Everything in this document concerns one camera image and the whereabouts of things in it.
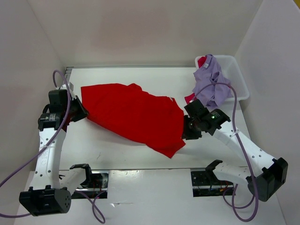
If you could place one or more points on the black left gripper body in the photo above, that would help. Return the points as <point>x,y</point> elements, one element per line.
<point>78,110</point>

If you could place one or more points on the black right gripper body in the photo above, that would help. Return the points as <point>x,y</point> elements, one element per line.
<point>187,129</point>

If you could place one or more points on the red t shirt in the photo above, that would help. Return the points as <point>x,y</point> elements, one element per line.
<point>130,112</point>

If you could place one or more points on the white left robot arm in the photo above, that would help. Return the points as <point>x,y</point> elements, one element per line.
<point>48,193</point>

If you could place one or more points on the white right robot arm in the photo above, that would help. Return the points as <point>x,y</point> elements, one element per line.
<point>265,174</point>

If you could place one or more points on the lilac t shirt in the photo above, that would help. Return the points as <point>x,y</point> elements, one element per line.
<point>211,87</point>

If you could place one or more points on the white plastic basket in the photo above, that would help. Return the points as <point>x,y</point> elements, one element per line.
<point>228,67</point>

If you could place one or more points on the magenta t shirt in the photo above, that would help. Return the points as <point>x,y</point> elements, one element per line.
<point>189,98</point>

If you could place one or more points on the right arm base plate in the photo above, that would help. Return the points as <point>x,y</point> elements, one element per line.
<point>204,185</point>

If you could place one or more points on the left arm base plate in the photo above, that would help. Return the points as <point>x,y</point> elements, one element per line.
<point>93,185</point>

